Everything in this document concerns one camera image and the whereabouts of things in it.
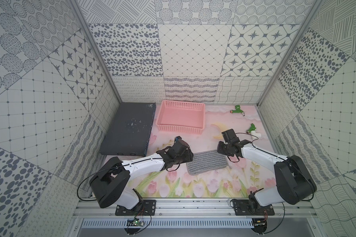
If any grey striped square dishcloth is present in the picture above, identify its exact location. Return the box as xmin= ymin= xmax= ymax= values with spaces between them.
xmin=187 ymin=150 xmax=228 ymax=176

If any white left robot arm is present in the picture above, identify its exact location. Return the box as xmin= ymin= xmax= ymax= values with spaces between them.
xmin=89 ymin=136 xmax=193 ymax=210

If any white plastic pipe elbow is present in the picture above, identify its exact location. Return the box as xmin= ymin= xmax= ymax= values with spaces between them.
xmin=251 ymin=130 xmax=262 ymax=139

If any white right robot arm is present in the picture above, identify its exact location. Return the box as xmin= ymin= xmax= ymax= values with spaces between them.
xmin=217 ymin=129 xmax=317 ymax=209

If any green tap with brass thread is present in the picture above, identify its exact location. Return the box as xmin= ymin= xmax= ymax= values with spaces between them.
xmin=246 ymin=123 xmax=256 ymax=134

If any pink perforated plastic basket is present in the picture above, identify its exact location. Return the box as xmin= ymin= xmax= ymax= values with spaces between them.
xmin=156 ymin=100 xmax=205 ymax=134

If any green tap with silver nozzle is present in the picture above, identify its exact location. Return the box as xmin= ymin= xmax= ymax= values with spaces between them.
xmin=230 ymin=105 xmax=245 ymax=116

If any small green circuit board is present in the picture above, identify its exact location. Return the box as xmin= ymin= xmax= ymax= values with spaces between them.
xmin=127 ymin=218 xmax=144 ymax=227

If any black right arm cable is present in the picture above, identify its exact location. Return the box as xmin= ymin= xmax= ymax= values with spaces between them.
xmin=226 ymin=132 xmax=315 ymax=202

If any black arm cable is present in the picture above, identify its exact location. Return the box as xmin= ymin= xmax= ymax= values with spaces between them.
xmin=226 ymin=132 xmax=315 ymax=202
xmin=76 ymin=165 xmax=122 ymax=202

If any blue network switch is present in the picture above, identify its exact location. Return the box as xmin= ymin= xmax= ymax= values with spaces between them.
xmin=99 ymin=102 xmax=156 ymax=157

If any aluminium mounting rail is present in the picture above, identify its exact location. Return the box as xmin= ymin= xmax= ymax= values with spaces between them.
xmin=73 ymin=198 xmax=317 ymax=218

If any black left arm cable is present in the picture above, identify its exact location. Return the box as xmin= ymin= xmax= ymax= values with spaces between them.
xmin=76 ymin=165 xmax=122 ymax=202

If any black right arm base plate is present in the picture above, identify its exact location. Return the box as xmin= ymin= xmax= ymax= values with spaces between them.
xmin=230 ymin=199 xmax=275 ymax=216

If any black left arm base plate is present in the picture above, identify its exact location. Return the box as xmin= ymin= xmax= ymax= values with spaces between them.
xmin=115 ymin=199 xmax=157 ymax=216

